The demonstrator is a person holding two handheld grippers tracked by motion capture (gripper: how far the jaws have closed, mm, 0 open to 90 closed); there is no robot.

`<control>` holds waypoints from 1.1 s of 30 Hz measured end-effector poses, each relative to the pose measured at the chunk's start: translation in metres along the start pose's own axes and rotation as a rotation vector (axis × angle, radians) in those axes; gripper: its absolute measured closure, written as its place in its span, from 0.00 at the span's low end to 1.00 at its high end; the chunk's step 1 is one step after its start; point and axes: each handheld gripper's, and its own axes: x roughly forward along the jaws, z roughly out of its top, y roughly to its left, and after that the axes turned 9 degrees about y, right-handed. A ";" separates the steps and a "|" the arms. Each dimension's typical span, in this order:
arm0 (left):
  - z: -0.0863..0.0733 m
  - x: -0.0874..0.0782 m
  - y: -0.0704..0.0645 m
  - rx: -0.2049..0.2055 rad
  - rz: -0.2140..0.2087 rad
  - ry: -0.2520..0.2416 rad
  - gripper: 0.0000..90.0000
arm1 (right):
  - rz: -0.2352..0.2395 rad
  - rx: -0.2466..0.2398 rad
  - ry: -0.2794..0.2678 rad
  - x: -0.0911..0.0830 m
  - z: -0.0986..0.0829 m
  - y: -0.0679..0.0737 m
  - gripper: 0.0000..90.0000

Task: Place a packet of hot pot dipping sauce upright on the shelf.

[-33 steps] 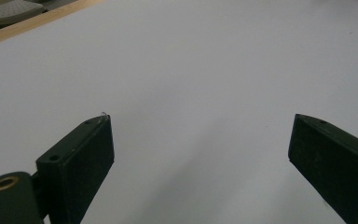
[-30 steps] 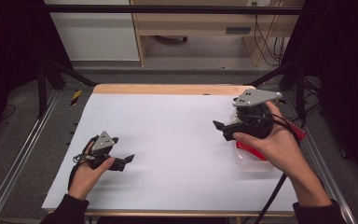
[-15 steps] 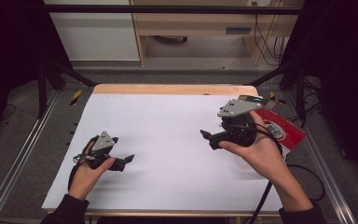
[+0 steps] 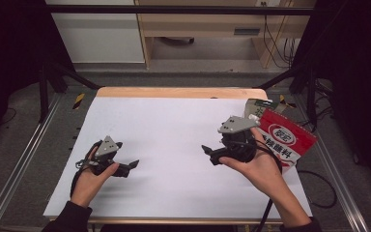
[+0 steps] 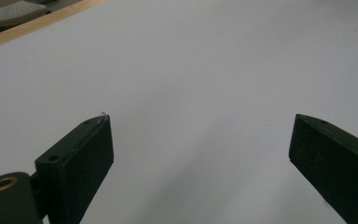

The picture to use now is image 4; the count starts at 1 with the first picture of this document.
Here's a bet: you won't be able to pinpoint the red and white seasoning packet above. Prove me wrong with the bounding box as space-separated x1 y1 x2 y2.
256 108 319 170

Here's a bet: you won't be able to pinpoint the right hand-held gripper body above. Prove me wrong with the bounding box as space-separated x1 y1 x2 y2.
217 115 261 163

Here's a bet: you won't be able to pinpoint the white cabinet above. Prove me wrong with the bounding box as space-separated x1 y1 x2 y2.
44 0 146 64

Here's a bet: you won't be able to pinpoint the black floor cables by stand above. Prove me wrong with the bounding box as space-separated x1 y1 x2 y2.
298 105 333 130

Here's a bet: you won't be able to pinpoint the black looped floor cable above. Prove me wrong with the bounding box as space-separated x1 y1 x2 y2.
298 169 338 209

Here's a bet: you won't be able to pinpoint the black hanging cables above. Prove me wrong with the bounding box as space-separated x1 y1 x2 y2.
262 1 297 69

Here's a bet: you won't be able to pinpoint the hand-held gripper cable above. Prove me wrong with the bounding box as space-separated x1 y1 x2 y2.
70 144 95 198
254 143 283 232

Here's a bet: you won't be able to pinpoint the person's right hand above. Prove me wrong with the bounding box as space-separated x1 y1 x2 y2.
218 127 283 195

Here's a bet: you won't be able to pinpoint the black curtain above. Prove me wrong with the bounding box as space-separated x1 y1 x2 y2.
0 0 76 153
291 0 371 197

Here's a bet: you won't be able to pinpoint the yellow black tape strip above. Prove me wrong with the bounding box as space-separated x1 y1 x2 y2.
278 94 298 109
72 93 86 110

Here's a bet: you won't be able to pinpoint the right hand-held gripper cable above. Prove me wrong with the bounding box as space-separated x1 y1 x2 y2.
254 143 283 232

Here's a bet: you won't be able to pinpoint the light wooden desk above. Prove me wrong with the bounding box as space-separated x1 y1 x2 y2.
134 0 317 70

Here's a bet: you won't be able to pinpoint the thin black floor cable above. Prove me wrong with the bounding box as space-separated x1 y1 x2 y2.
0 107 17 127

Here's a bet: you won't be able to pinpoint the white paper sheet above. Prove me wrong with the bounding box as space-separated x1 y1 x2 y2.
43 97 314 221

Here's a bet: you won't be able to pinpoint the left hand-held gripper cable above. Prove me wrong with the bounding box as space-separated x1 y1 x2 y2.
70 144 95 198

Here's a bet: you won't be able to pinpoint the person's left hand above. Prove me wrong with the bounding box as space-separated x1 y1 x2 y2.
71 146 121 208

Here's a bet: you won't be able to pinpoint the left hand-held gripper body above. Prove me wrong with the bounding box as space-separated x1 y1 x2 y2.
82 135 124 177

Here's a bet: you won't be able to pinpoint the black horizontal frame bar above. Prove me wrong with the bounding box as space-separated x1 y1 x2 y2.
44 4 315 16

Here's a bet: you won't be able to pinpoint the wooden table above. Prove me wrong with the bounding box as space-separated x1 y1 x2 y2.
80 86 307 226

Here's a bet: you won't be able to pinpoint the green and beige food packet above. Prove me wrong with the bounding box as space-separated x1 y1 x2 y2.
243 98 288 121

